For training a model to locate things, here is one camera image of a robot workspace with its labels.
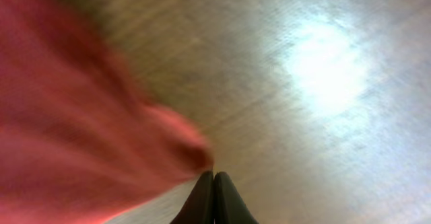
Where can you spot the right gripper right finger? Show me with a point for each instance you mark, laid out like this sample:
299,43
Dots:
229,205

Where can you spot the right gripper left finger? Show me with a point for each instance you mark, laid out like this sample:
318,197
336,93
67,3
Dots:
198,207

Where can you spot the red printed t-shirt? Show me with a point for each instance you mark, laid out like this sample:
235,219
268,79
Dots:
80,143

